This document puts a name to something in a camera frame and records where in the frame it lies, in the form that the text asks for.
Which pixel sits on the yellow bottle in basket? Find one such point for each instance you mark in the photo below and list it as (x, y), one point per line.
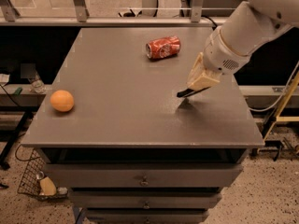
(47, 186)

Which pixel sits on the clear plastic bottle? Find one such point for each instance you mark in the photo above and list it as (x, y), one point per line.
(37, 84)

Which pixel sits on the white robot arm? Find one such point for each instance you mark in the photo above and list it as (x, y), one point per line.
(230, 46)

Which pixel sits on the black rxbar chocolate bar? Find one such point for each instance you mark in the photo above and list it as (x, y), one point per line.
(188, 93)

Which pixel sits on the grey drawer cabinet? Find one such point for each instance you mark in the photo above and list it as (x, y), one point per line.
(126, 108)

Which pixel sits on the middle grey drawer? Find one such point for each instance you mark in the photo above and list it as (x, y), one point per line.
(146, 199)

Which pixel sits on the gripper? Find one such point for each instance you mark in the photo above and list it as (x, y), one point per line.
(220, 57)

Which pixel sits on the top grey drawer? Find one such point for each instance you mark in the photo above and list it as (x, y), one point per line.
(183, 175)

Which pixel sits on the red coke can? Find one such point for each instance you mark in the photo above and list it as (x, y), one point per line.
(163, 47)

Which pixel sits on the grey drawer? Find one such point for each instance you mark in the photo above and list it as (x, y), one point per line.
(183, 175)
(146, 199)
(151, 216)

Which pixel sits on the metal railing frame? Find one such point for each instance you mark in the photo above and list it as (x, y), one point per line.
(116, 13)

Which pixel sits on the yellow metal stand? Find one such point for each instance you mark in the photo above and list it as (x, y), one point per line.
(277, 117)

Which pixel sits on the wire mesh basket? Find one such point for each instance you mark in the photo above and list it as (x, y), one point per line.
(30, 185)

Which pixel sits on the bottom grey drawer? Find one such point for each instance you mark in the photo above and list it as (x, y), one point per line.
(151, 216)

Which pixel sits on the orange fruit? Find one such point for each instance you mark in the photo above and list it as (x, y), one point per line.
(62, 100)

